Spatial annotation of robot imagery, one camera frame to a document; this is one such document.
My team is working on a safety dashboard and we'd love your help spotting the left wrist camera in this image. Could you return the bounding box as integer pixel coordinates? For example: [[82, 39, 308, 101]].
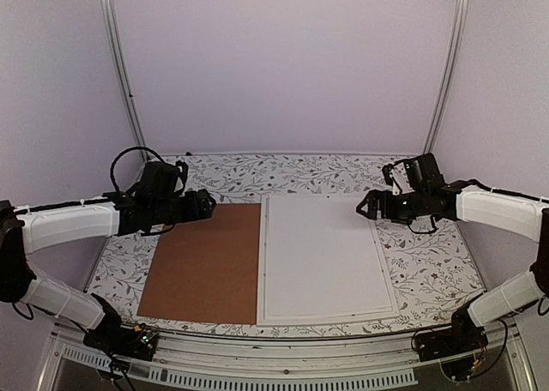
[[175, 160, 189, 196]]

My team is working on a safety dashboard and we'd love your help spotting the right aluminium corner post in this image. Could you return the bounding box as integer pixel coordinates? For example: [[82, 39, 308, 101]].
[[422, 0, 469, 153]]

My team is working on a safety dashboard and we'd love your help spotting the aluminium corner post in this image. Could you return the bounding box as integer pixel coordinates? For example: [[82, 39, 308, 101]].
[[100, 0, 146, 147], [422, 0, 469, 153]]

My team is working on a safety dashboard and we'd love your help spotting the left aluminium corner post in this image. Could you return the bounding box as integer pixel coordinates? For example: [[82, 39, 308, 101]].
[[100, 0, 146, 147]]

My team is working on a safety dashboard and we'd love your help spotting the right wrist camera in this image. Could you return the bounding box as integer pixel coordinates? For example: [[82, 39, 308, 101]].
[[382, 160, 409, 196]]

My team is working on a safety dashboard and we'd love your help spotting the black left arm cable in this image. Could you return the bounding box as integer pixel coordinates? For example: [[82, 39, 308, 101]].
[[109, 145, 164, 193]]

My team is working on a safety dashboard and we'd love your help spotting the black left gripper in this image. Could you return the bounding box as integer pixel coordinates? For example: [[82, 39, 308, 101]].
[[152, 189, 216, 226]]

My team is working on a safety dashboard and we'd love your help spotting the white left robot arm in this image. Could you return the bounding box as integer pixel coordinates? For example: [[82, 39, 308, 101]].
[[1, 161, 216, 352]]

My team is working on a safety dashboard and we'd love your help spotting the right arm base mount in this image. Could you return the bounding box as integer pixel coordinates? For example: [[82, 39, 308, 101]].
[[411, 301, 488, 382]]

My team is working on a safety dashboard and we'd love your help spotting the floral patterned table mat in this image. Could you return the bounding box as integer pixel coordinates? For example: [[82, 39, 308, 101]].
[[87, 154, 484, 339]]

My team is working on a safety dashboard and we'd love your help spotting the front aluminium rail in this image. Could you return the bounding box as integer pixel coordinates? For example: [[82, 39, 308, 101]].
[[39, 316, 536, 390]]

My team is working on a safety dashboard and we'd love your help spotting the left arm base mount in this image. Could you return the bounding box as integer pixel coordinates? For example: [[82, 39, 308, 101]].
[[83, 293, 159, 361]]

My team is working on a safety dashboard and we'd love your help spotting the white picture frame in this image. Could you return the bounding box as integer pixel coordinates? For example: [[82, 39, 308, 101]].
[[256, 193, 401, 327]]

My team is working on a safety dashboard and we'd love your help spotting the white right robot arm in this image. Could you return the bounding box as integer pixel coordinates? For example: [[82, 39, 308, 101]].
[[356, 153, 548, 353]]

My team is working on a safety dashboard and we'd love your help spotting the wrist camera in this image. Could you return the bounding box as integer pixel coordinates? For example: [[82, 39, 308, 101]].
[[175, 160, 189, 196], [382, 160, 409, 196]]

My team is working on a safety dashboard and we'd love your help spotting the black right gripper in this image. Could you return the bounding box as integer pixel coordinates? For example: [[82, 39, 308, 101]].
[[356, 189, 427, 226]]

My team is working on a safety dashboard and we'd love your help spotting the brown cardboard backing board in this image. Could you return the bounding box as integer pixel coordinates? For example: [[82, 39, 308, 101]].
[[137, 204, 261, 325]]

